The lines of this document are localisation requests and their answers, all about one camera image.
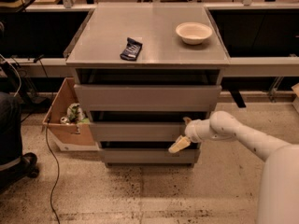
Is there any grey drawer cabinet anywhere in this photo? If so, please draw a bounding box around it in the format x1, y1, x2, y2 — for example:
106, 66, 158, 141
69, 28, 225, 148
63, 2, 231, 169

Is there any grey metal rail frame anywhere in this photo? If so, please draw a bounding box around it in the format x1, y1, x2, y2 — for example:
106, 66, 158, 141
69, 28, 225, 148
1, 0, 299, 77

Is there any black floor cable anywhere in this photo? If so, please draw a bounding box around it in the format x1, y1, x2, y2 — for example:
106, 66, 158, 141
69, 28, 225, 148
45, 119, 62, 224

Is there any grey top drawer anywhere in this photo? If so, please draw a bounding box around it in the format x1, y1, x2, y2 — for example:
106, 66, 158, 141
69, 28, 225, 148
74, 85, 221, 112

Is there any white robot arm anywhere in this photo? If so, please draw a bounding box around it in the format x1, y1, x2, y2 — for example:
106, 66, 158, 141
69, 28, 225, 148
168, 111, 299, 224

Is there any white paper bowl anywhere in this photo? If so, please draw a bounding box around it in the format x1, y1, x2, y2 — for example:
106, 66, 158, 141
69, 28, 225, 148
176, 22, 212, 45

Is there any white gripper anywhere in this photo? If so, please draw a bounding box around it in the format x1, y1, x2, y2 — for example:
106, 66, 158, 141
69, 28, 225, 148
168, 117, 213, 153

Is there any green white crumpled trash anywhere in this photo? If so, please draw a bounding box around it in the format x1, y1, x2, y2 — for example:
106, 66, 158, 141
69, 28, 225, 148
60, 103, 89, 124

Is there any brown cardboard box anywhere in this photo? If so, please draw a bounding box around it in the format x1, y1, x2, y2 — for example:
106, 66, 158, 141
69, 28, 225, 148
43, 77, 99, 151

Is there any black bracket under rail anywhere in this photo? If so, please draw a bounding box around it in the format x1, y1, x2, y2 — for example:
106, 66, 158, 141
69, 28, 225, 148
230, 90, 246, 108

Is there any dark blue snack bag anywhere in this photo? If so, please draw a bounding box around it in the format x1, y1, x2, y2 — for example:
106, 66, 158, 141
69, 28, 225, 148
120, 37, 143, 61

